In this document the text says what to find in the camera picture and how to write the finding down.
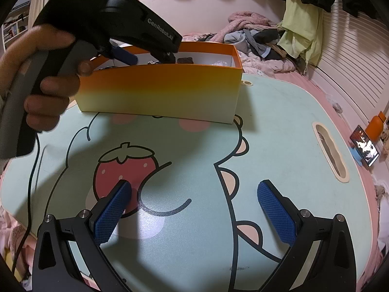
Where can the bookshelf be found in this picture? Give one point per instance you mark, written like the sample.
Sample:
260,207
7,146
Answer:
16,27

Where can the person's left hand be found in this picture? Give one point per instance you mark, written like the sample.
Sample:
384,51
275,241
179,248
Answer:
54,86

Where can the smartphone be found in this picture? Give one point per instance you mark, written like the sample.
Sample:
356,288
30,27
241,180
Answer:
364,146

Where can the black pouch with red print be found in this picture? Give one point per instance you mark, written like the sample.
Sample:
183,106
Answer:
185,60

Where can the clear plastic item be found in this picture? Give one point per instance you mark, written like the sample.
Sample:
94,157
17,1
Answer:
220,64

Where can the pink floral quilt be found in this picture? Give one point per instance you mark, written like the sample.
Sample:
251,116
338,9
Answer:
267,65

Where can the light green hanging garment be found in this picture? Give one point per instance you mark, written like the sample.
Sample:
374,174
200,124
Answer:
299,30

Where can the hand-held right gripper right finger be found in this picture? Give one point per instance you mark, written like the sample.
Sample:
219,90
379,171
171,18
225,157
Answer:
275,213

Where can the orange cardboard box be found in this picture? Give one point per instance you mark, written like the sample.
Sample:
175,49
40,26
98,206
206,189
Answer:
158,91

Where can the orange bottle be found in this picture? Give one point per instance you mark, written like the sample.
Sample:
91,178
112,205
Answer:
375,126

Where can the heap of mixed clothes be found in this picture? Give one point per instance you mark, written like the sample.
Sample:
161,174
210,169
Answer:
258,41

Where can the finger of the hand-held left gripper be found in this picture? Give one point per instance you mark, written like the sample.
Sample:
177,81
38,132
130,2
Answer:
165,57
126,57

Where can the blue phone stand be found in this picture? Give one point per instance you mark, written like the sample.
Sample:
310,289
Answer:
358,158

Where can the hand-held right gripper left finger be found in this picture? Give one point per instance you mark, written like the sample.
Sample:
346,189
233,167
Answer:
112,216

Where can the pink fuzzy garment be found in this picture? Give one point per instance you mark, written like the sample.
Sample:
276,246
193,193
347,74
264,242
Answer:
249,21

